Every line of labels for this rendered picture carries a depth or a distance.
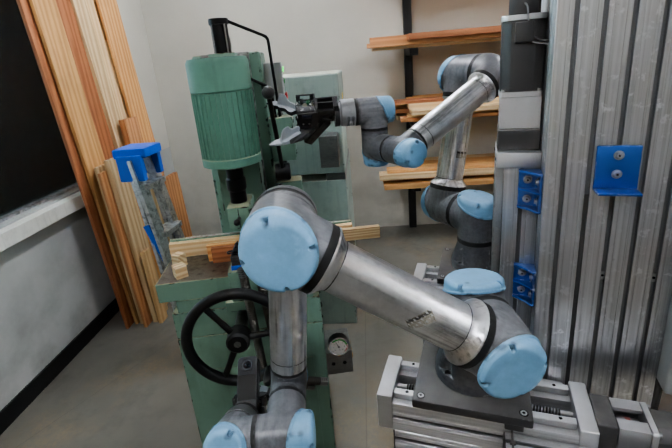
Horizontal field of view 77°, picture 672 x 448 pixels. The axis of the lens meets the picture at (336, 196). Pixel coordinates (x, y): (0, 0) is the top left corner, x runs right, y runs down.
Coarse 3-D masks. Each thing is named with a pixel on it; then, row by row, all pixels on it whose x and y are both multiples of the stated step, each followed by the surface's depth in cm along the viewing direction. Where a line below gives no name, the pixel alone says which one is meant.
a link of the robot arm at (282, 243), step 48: (288, 192) 69; (240, 240) 60; (288, 240) 59; (336, 240) 63; (288, 288) 61; (336, 288) 64; (384, 288) 65; (432, 288) 69; (432, 336) 67; (480, 336) 67; (528, 336) 67; (480, 384) 69; (528, 384) 68
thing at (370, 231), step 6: (342, 228) 141; (348, 228) 141; (354, 228) 140; (360, 228) 140; (366, 228) 140; (372, 228) 140; (378, 228) 140; (348, 234) 140; (354, 234) 140; (360, 234) 140; (366, 234) 141; (372, 234) 141; (378, 234) 141; (234, 240) 139; (348, 240) 141
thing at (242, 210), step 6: (252, 198) 140; (228, 204) 134; (234, 204) 133; (240, 204) 132; (246, 204) 132; (252, 204) 138; (228, 210) 130; (234, 210) 130; (240, 210) 130; (246, 210) 130; (228, 216) 130; (234, 216) 130; (240, 216) 130; (246, 216) 131; (240, 222) 131; (234, 228) 131
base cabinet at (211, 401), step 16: (208, 336) 129; (224, 336) 129; (320, 336) 133; (208, 352) 131; (224, 352) 131; (320, 352) 134; (192, 368) 132; (224, 368) 133; (320, 368) 136; (192, 384) 133; (208, 384) 134; (192, 400) 135; (208, 400) 136; (224, 400) 136; (320, 400) 140; (208, 416) 137; (320, 416) 142; (208, 432) 140; (320, 432) 144
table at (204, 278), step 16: (352, 240) 141; (192, 256) 139; (192, 272) 128; (208, 272) 127; (224, 272) 126; (160, 288) 123; (176, 288) 123; (192, 288) 124; (208, 288) 124; (224, 288) 125; (240, 304) 116; (256, 304) 116
